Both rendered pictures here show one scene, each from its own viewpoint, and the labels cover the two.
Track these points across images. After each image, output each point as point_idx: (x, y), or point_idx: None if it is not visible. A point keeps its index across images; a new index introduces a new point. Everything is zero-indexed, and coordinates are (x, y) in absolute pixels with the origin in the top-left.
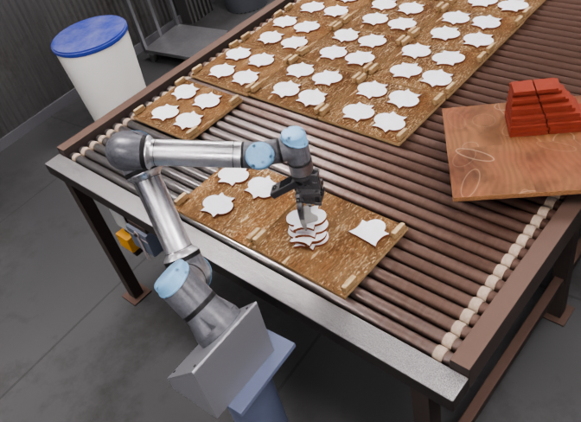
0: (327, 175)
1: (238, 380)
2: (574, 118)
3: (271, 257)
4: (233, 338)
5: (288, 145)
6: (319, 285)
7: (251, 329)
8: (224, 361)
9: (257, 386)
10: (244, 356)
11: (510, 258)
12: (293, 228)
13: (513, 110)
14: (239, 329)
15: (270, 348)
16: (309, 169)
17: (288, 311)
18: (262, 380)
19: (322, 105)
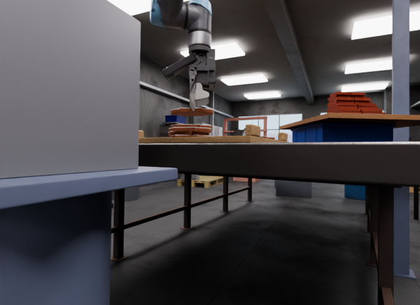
0: None
1: (40, 133)
2: (379, 112)
3: (146, 138)
4: (75, 3)
5: (196, 2)
6: (210, 141)
7: (115, 53)
8: (29, 16)
9: (85, 175)
10: (81, 89)
11: None
12: (179, 107)
13: (339, 102)
14: (97, 13)
15: (133, 153)
16: (209, 39)
17: (165, 160)
18: (102, 174)
19: None
